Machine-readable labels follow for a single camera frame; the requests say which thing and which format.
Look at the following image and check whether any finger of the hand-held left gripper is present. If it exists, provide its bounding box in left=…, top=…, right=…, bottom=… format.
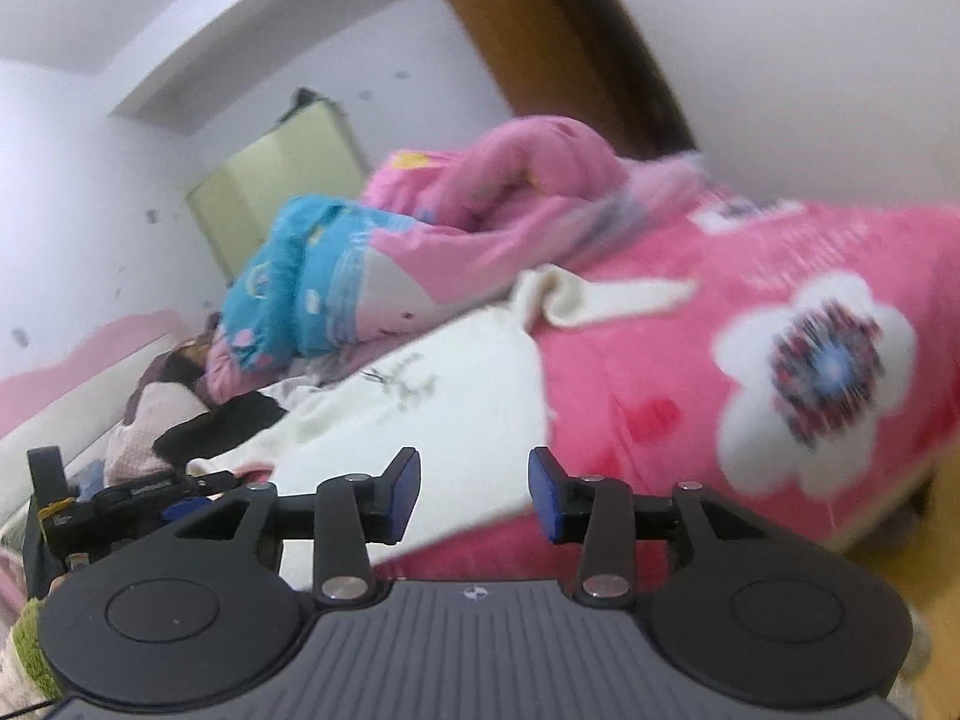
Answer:
left=161, top=469, right=248, bottom=524

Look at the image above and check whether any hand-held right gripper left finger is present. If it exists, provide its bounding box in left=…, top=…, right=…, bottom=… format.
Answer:
left=174, top=447, right=422, bottom=605

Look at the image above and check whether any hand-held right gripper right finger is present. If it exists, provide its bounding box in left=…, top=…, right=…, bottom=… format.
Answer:
left=528, top=447, right=781, bottom=605

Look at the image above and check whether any white sweater with deer embroidery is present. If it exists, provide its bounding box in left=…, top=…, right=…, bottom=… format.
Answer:
left=184, top=266, right=698, bottom=593

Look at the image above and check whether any black garment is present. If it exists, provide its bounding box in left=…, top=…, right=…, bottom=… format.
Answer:
left=154, top=394, right=286, bottom=466

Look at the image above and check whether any pink white checked garment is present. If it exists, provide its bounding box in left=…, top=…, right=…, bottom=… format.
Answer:
left=105, top=382, right=211, bottom=488

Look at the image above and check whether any pink white headboard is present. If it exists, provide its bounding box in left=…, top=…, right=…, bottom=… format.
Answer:
left=0, top=311, right=196, bottom=526

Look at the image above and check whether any white shirt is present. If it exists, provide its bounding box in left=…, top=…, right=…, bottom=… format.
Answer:
left=262, top=371, right=331, bottom=407

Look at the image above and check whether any pink floral bed blanket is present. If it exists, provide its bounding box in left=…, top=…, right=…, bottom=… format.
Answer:
left=371, top=157, right=960, bottom=578

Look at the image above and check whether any blue pink cartoon quilt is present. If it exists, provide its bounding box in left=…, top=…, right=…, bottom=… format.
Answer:
left=202, top=116, right=713, bottom=398

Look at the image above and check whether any pale yellow wardrobe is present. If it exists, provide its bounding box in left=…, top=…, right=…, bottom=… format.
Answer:
left=186, top=88, right=372, bottom=286

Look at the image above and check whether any brown wooden door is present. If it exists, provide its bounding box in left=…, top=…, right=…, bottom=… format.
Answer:
left=442, top=0, right=698, bottom=162

